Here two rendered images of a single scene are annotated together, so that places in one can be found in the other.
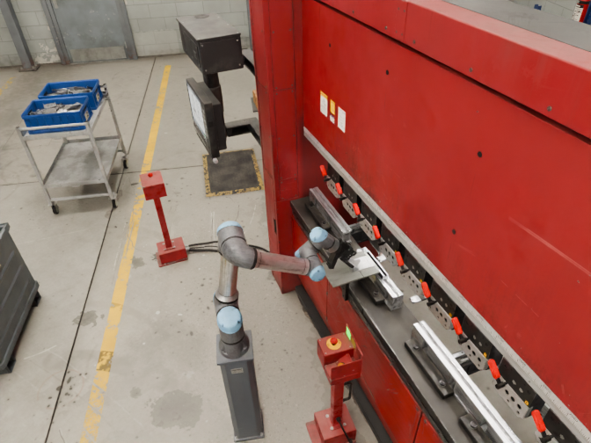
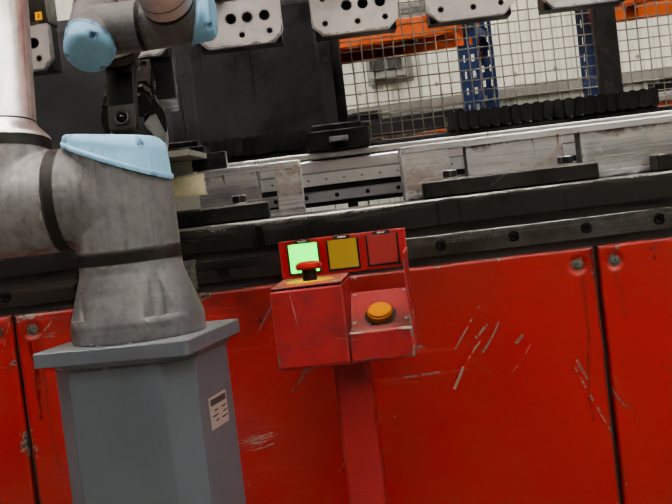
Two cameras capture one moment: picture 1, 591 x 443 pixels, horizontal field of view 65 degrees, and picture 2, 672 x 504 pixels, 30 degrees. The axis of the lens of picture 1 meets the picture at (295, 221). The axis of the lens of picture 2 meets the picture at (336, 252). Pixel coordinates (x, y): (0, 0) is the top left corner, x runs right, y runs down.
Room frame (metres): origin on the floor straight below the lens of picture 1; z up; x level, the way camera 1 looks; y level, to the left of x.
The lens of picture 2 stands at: (0.71, 1.56, 0.92)
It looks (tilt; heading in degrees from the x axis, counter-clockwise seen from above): 3 degrees down; 291
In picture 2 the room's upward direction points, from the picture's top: 7 degrees counter-clockwise
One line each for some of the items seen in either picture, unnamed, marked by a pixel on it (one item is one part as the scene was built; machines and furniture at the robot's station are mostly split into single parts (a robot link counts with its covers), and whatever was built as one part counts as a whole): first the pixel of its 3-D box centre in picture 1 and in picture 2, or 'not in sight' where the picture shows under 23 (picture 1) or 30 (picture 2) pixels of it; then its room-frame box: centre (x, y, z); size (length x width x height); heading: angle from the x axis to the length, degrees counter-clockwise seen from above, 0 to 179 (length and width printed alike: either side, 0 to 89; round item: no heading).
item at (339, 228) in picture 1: (329, 214); not in sight; (2.30, -0.21, 0.92); 0.50 x 0.06 x 0.10; 21
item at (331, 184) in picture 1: (339, 178); not in sight; (2.18, -0.26, 1.26); 0.15 x 0.09 x 0.17; 21
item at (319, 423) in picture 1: (331, 427); not in sight; (1.37, -0.16, 0.06); 0.25 x 0.20 x 0.12; 106
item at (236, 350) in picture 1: (233, 339); (134, 292); (1.43, 0.33, 0.82); 0.15 x 0.15 x 0.10
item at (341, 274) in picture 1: (348, 268); (144, 160); (1.73, -0.27, 1.00); 0.26 x 0.18 x 0.01; 111
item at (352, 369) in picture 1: (339, 354); (344, 296); (1.38, -0.19, 0.75); 0.20 x 0.16 x 0.18; 16
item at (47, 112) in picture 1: (58, 114); not in sight; (3.94, 2.11, 0.92); 0.50 x 0.36 x 0.18; 97
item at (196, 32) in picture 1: (215, 95); not in sight; (2.79, 0.47, 1.53); 0.51 x 0.25 x 0.85; 23
